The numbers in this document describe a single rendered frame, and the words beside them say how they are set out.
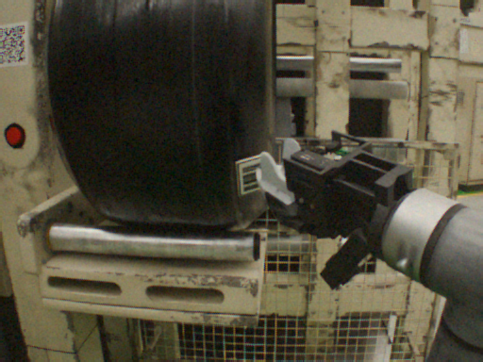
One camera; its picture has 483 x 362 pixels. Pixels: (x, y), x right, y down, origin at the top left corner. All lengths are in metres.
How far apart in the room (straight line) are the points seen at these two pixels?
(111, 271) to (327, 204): 0.39
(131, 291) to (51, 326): 0.29
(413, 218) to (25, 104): 0.64
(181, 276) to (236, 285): 0.08
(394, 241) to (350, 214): 0.07
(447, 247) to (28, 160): 0.68
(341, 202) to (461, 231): 0.13
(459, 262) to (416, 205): 0.06
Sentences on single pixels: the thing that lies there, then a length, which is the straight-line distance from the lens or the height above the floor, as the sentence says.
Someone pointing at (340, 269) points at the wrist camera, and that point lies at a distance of 0.45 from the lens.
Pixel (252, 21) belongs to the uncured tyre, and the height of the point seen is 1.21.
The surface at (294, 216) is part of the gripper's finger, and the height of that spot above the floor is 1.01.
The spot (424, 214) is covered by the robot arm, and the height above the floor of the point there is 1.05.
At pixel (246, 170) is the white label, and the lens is 0.53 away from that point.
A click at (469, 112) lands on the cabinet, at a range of 4.89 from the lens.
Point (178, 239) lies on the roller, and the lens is 0.65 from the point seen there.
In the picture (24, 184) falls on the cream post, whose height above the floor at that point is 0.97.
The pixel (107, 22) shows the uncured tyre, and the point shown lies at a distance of 0.52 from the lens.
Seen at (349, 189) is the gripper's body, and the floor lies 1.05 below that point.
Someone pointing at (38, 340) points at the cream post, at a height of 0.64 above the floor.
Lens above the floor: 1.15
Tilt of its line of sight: 13 degrees down
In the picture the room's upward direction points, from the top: straight up
